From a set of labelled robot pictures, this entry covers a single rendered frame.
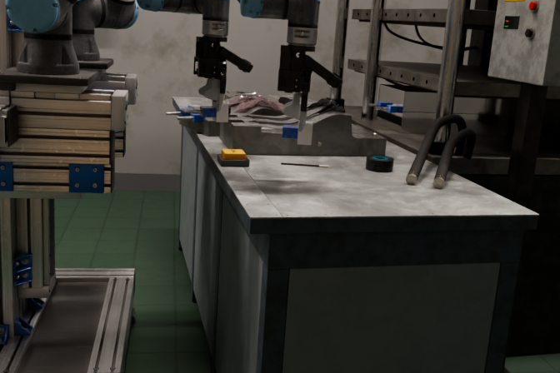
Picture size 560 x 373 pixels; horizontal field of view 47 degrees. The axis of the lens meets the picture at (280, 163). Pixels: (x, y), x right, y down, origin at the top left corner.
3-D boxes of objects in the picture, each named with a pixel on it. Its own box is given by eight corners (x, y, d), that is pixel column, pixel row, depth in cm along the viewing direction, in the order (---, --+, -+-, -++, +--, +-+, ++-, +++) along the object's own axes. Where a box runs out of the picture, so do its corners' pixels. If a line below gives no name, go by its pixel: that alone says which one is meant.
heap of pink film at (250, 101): (234, 117, 230) (235, 96, 228) (212, 110, 245) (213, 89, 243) (295, 116, 243) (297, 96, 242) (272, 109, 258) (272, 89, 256)
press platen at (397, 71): (452, 95, 228) (453, 81, 227) (347, 68, 332) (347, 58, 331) (626, 101, 247) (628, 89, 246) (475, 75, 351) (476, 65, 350)
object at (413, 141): (430, 174, 222) (432, 156, 221) (318, 116, 345) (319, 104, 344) (632, 175, 243) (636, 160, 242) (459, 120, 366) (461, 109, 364)
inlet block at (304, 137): (259, 141, 164) (261, 121, 163) (261, 138, 169) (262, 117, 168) (311, 145, 164) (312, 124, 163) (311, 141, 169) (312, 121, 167)
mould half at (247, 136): (232, 154, 196) (234, 110, 193) (219, 138, 220) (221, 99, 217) (385, 156, 208) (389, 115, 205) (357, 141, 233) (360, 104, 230)
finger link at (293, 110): (281, 130, 163) (284, 93, 163) (304, 131, 163) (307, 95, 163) (281, 129, 160) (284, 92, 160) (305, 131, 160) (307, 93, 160)
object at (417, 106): (400, 133, 267) (405, 91, 263) (375, 122, 292) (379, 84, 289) (507, 136, 279) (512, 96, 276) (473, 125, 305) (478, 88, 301)
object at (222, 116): (184, 121, 185) (184, 103, 184) (180, 119, 190) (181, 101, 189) (227, 121, 190) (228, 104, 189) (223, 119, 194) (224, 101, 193)
